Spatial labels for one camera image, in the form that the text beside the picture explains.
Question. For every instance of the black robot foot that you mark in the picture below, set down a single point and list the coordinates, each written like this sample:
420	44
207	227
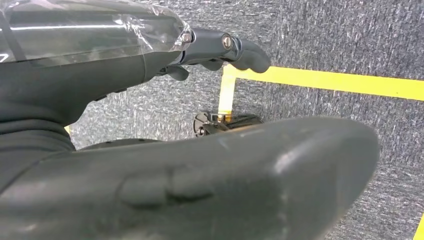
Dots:
212	124

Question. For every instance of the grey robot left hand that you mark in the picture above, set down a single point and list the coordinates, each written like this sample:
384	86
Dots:
232	185

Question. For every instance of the dark robot body shell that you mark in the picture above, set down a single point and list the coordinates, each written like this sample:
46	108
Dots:
126	143

